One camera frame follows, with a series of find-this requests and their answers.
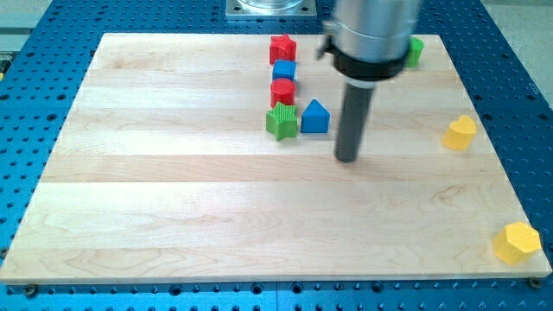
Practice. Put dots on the red star block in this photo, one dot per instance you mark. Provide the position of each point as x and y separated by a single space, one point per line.
282 47

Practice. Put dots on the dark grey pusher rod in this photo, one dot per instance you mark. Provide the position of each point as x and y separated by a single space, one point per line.
354 112

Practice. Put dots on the blue triangle block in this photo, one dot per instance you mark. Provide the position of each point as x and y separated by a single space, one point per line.
315 118

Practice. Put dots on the light wooden board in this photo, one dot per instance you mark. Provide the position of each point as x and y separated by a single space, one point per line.
164 172

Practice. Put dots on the yellow heart block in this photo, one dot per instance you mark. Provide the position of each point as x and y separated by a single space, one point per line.
460 133

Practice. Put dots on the yellow hexagon block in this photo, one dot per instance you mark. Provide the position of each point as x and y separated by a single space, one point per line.
516 243

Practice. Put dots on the red cylinder block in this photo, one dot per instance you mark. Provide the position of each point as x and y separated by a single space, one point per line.
282 91

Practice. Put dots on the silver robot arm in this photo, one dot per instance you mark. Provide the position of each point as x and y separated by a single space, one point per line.
369 39

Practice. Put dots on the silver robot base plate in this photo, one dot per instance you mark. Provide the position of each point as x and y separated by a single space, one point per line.
247 8

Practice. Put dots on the green star block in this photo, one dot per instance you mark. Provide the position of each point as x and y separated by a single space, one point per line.
281 121

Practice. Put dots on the blue cube block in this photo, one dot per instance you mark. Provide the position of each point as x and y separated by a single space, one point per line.
284 69

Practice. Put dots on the blue perforated metal plate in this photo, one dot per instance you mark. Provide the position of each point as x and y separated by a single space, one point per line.
45 76

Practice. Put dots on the green cylinder block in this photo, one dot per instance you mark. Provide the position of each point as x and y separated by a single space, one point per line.
415 51

